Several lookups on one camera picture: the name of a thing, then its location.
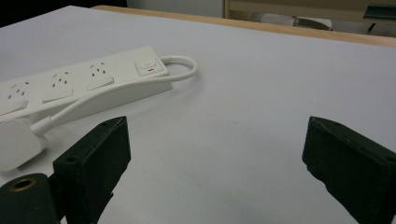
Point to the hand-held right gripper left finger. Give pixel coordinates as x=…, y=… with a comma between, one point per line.
x=93, y=168

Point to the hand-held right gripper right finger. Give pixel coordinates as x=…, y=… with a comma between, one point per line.
x=351, y=165

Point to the white power plug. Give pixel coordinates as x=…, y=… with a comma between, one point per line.
x=18, y=144

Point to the white power strip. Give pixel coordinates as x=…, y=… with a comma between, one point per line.
x=77, y=84

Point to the dark green box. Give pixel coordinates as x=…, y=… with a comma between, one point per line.
x=380, y=11

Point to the grey chair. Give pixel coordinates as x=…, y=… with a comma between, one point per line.
x=289, y=20

